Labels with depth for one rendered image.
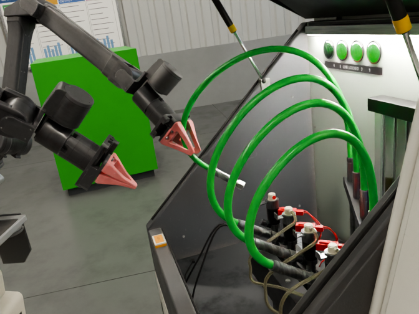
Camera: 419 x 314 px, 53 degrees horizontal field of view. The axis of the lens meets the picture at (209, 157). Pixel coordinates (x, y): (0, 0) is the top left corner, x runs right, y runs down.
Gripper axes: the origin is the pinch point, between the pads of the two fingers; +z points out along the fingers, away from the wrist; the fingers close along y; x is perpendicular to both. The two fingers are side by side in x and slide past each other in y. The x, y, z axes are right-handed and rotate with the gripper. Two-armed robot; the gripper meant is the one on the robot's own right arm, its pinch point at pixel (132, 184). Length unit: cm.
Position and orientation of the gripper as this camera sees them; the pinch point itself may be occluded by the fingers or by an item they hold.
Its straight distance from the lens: 83.3
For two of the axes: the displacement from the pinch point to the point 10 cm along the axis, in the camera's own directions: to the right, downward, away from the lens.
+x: -0.3, -3.2, 9.5
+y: 5.9, -7.7, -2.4
